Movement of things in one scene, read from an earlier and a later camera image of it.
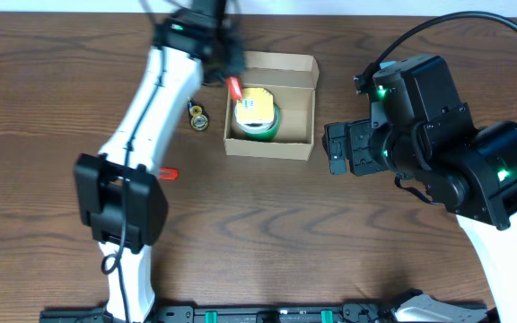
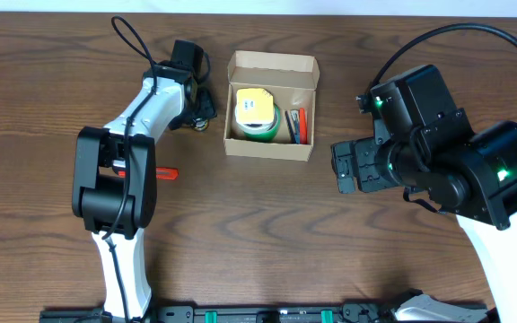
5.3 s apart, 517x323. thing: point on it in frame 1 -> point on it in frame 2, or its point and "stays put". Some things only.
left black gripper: x=236 y=45 -> x=208 y=108
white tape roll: x=255 y=127 stays put
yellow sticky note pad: x=256 y=106 stays put
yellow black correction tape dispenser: x=198 y=117 stays put
